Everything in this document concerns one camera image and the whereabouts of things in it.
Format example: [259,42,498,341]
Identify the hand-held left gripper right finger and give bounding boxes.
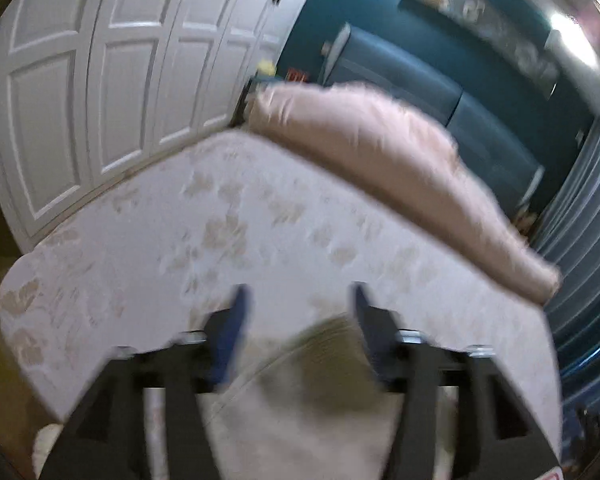
[349,282,564,480]

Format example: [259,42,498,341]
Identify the framed wall picture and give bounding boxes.
[397,0,562,102]

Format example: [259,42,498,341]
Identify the white panelled wardrobe doors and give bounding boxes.
[0,0,332,252]

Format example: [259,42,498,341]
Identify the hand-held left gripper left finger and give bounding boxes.
[39,283,254,480]

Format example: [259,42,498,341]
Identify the teal padded headboard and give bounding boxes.
[319,22,547,213]

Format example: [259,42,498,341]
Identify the pink rolled duvet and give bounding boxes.
[244,81,564,307]

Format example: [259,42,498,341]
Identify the beige fluffy towel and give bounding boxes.
[145,312,462,480]

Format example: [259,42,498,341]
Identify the bed with floral cover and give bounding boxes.
[0,129,564,461]

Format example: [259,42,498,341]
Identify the white fluffy rug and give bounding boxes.
[30,422,67,480]

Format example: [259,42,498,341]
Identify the grey-blue curtain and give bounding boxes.
[529,99,600,378]

